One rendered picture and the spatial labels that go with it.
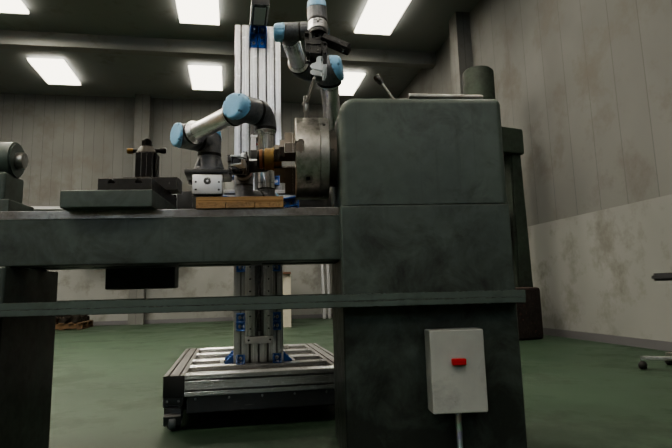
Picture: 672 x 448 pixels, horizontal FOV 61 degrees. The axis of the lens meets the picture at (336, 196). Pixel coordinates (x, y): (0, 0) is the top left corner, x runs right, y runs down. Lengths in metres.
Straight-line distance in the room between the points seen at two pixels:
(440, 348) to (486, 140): 0.75
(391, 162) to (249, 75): 1.39
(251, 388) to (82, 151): 10.80
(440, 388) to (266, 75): 1.96
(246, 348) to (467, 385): 1.35
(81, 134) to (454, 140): 11.59
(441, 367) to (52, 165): 11.82
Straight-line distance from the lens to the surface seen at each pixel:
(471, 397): 1.97
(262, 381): 2.66
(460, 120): 2.11
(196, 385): 2.66
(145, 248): 2.04
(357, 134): 2.01
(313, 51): 2.13
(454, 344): 1.93
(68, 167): 13.10
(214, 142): 2.87
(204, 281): 12.38
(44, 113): 13.53
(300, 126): 2.10
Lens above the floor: 0.57
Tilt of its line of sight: 9 degrees up
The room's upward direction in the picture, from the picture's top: 1 degrees counter-clockwise
